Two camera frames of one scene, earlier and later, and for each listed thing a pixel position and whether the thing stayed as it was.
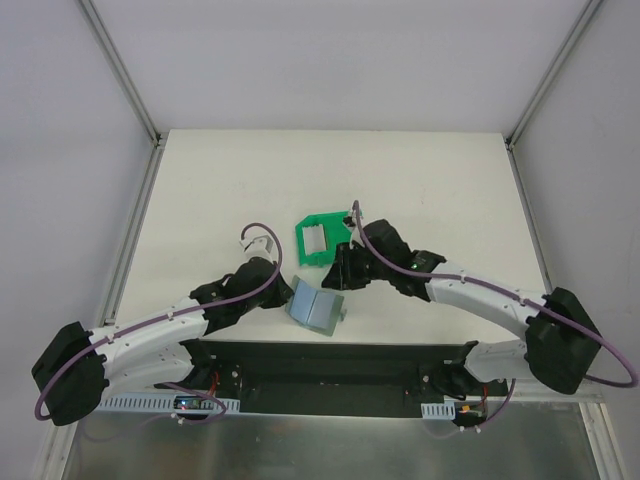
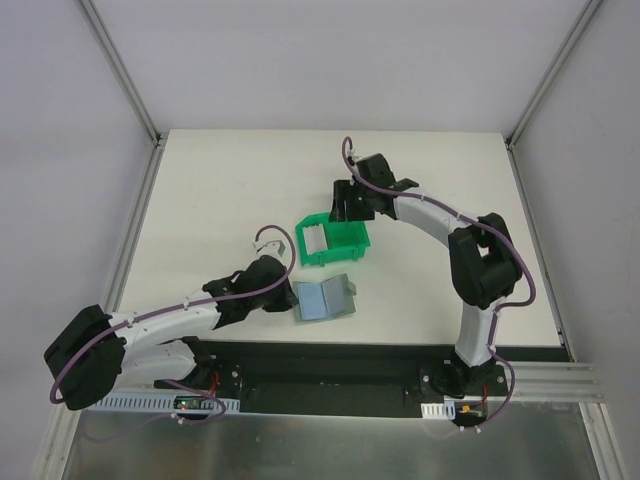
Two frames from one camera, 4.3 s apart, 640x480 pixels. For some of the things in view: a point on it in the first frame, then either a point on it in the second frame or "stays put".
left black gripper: (276, 293) stays put
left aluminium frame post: (122, 72) stays put
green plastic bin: (335, 232) stays put
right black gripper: (343, 270) to (351, 198)
